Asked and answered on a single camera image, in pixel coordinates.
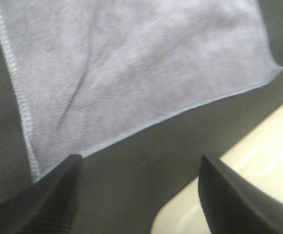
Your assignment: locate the grey-blue microfibre towel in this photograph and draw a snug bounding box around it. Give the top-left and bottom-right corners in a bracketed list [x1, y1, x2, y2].
[0, 0, 283, 181]

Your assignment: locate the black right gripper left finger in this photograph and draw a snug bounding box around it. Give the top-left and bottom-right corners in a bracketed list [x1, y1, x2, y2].
[0, 155, 83, 234]

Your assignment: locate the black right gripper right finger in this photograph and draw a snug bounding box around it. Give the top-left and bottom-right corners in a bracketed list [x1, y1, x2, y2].
[198, 156, 283, 234]

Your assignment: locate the cream woven-pattern storage box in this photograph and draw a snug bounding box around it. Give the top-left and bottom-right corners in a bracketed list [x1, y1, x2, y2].
[151, 104, 283, 234]

